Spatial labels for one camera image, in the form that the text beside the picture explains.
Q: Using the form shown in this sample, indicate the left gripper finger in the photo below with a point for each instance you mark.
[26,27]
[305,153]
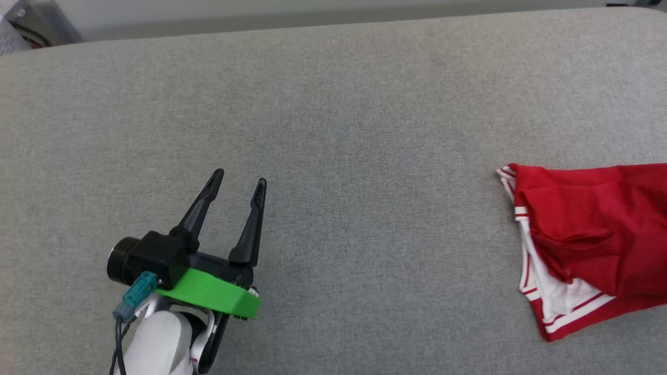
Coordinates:
[252,229]
[200,213]

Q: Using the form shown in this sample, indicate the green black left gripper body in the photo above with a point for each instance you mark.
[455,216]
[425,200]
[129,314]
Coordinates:
[213,291]

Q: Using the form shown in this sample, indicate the red and white jersey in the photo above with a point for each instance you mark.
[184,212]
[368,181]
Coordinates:
[599,224]

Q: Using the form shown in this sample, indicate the grey fabric sofa seat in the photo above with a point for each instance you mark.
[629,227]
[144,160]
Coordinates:
[338,156]

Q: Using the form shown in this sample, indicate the white vented metal box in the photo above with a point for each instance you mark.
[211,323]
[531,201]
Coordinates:
[11,37]

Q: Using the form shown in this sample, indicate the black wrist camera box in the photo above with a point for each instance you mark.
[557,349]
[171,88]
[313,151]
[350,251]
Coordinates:
[156,255]

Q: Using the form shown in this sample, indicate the grey metal frame leg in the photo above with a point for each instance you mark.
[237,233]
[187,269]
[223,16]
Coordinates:
[57,23]

